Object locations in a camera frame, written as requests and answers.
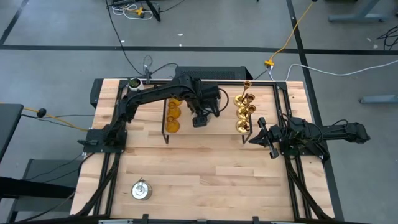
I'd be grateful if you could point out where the black tripod leg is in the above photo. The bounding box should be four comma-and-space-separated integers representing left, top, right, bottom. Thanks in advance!
144, 0, 162, 22

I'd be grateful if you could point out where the black floor cable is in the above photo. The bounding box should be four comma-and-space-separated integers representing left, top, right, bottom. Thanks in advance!
104, 0, 147, 77

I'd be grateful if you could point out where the white cable bundle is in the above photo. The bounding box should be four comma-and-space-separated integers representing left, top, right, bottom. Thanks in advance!
111, 3, 155, 21

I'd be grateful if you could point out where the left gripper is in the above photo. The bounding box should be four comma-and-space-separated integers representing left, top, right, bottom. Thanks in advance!
186, 85, 222, 118

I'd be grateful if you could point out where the white plant pot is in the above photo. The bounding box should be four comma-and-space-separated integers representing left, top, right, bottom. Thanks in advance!
127, 77, 146, 93

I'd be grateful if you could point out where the grey metal floor foot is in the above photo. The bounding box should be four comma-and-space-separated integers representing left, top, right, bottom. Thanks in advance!
358, 95, 398, 105

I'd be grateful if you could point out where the grey metal desk frame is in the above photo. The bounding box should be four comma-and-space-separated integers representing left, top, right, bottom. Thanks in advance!
6, 158, 83, 223

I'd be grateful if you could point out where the metal scented candle tin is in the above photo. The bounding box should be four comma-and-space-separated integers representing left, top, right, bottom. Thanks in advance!
130, 177, 154, 201

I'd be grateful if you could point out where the black cable bundle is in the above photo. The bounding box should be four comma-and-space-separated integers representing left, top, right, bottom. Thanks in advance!
376, 24, 398, 50

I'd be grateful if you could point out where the black computer case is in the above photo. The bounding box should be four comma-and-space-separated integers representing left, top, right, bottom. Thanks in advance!
174, 65, 254, 81

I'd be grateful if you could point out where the black desk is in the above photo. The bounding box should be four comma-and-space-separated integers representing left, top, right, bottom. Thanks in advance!
0, 103, 24, 162

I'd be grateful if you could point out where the desk with grey legs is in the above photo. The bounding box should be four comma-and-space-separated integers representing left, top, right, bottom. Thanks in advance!
328, 0, 389, 23

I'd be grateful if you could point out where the wooden shelf with black legs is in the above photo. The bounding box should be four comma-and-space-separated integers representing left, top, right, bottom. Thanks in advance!
160, 93, 253, 146

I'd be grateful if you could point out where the yellow cable with black plug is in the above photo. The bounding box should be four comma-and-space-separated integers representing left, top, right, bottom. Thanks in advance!
0, 101, 90, 132

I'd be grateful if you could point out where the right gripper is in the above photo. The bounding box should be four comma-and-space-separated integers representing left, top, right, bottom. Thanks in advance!
248, 116, 282, 160

